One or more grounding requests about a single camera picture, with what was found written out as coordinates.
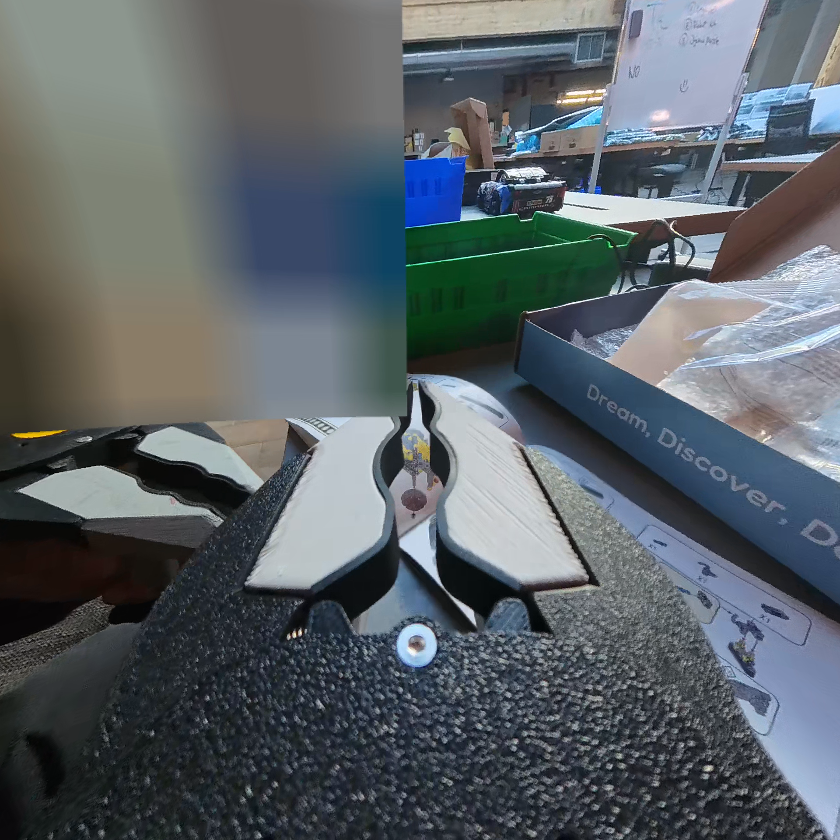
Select black blue tool case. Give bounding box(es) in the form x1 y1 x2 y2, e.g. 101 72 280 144
476 167 569 219

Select instruction booklet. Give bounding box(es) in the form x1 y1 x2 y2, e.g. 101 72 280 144
287 388 840 834

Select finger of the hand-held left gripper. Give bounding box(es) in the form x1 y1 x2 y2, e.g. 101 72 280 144
136 427 265 497
14 466 225 527

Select blue cardboard box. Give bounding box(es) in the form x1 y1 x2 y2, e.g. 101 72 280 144
515 145 840 605

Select brown cardboard box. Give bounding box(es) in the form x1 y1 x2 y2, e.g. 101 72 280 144
451 99 498 170

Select clear plastic bags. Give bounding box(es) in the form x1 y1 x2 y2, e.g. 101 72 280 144
575 243 840 481

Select whiteboard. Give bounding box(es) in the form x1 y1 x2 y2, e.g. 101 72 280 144
604 0 770 133

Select green bin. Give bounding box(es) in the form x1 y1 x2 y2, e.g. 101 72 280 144
405 210 639 359

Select grey desk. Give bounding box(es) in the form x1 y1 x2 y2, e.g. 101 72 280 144
407 191 840 618

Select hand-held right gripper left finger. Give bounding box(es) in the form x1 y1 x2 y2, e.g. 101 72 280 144
246 418 401 618

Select blue bin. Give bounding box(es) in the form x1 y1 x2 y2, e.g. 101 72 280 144
405 158 469 229

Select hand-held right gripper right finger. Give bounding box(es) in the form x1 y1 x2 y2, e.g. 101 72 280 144
423 384 592 618

